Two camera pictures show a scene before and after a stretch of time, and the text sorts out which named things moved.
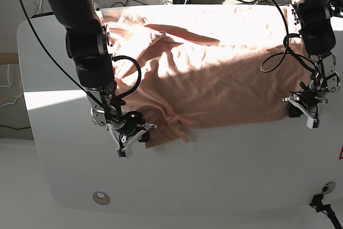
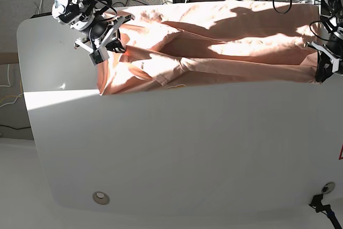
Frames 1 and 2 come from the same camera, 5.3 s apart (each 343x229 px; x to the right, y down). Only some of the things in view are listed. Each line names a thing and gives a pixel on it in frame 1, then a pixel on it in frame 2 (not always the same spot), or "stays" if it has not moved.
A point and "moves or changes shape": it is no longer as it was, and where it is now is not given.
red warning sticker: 341,155 stays
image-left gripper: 127,128 → 104,34
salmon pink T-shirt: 185,67 moves or changes shape
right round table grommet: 328,187 stays
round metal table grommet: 101,198 stays
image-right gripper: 307,100 → 333,47
